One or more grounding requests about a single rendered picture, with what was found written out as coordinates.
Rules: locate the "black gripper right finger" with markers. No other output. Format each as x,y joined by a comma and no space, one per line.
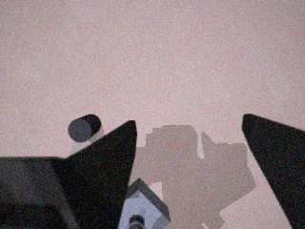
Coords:
279,150

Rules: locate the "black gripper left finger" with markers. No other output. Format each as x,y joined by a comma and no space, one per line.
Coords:
88,188

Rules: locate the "blue-grey block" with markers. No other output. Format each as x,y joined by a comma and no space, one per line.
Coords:
142,201

